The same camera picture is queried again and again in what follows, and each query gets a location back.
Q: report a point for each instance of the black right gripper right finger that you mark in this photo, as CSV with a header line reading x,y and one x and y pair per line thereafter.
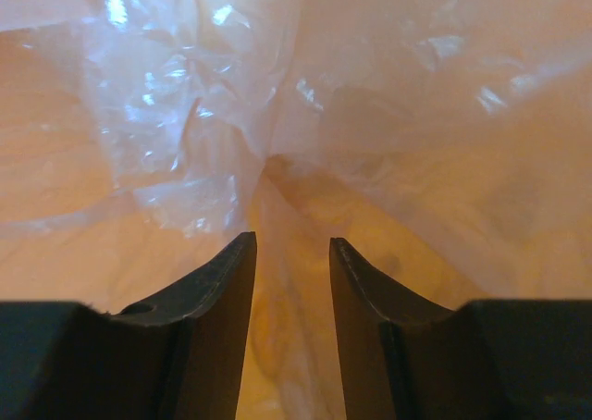
x,y
404,357

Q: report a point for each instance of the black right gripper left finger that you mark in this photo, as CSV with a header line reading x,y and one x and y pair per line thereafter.
x,y
176,354

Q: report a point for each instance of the pink translucent trash bag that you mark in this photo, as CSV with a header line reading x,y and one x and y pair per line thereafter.
x,y
448,140

